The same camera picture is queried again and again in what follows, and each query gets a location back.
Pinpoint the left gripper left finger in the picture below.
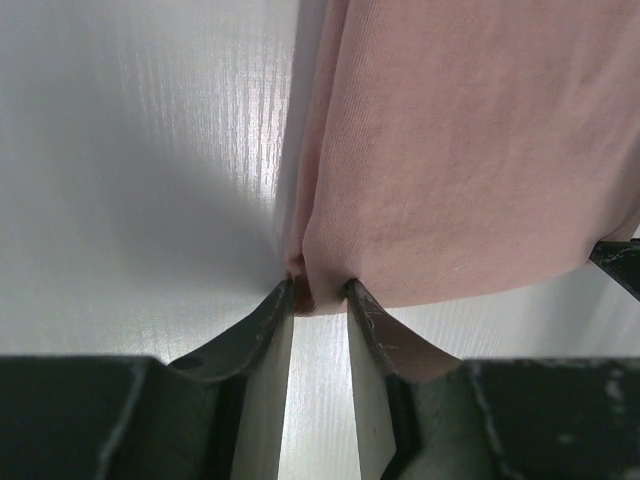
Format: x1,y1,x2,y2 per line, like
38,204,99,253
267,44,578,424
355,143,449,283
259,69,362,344
1,281,293,479

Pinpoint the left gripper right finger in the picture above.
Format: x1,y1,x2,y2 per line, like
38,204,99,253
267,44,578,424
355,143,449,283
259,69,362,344
345,280,639,479

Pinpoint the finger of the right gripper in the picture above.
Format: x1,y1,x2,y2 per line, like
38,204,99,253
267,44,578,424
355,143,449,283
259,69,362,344
589,238,640,301

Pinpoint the pink t shirt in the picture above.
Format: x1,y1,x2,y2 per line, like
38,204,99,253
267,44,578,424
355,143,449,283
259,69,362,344
286,1,639,315

